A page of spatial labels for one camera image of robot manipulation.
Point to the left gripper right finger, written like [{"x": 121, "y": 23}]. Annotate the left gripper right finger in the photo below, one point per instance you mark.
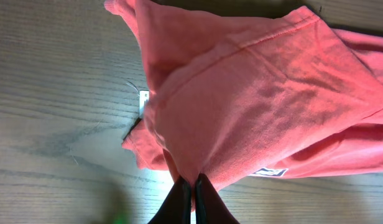
[{"x": 209, "y": 207}]

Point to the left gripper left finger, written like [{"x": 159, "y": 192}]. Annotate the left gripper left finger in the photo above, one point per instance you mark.
[{"x": 176, "y": 208}]

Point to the red t-shirt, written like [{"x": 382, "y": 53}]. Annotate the red t-shirt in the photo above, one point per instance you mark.
[{"x": 231, "y": 97}]

